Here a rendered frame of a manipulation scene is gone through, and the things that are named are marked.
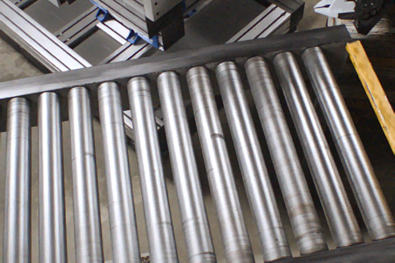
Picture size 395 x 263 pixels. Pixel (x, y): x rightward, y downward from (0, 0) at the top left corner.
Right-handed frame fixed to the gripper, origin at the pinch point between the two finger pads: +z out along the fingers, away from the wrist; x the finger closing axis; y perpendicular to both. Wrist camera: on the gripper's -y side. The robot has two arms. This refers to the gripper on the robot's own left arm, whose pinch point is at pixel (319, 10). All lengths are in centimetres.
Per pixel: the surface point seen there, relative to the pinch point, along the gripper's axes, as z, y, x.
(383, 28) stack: -25.5, -22.2, -10.2
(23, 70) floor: 96, -76, -67
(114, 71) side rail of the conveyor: 50, 3, 11
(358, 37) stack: -19.5, -26.7, -12.0
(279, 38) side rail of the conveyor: 12.7, 3.4, 9.7
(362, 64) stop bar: -1.5, 5.4, 22.4
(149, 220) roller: 47, 3, 47
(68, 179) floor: 79, -77, -11
